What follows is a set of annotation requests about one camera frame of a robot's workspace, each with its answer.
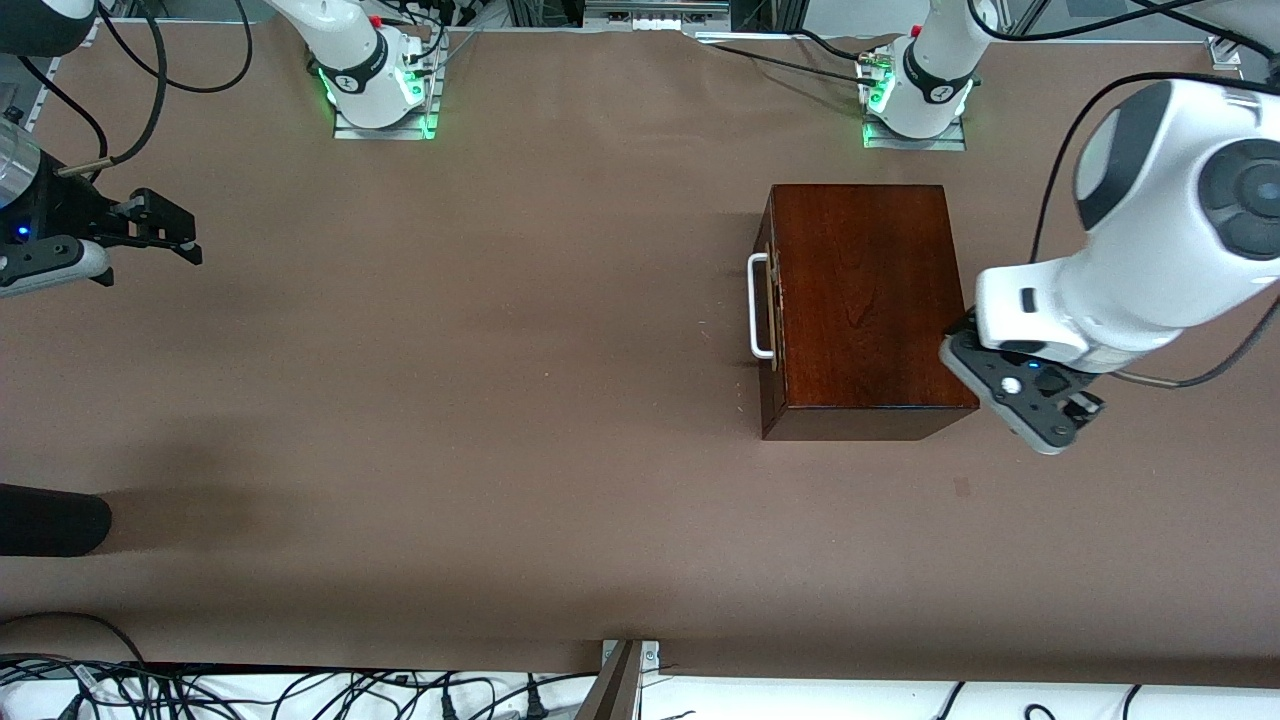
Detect wooden drawer with white handle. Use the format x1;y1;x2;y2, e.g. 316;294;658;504
747;215;791;373

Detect dark brown wooden box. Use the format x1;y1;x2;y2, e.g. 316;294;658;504
757;183;981;442

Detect black rounded cylinder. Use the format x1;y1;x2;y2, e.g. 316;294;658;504
0;483;113;558

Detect diagonal aluminium strut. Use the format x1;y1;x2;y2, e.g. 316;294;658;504
1003;0;1053;39

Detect brown table cover sheet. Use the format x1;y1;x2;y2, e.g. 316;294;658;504
0;18;1280;691

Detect aluminium beam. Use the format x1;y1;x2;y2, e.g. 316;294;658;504
572;640;643;720

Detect aluminium rail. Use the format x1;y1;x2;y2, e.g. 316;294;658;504
22;50;63;131

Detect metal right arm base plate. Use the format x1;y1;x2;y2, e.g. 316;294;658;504
333;60;442;141

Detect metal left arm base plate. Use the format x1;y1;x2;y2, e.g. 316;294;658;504
862;115;968;152

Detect grey cable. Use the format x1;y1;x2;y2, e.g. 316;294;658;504
428;27;487;77

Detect aluminium frame profile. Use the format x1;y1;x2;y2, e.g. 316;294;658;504
583;0;733;33

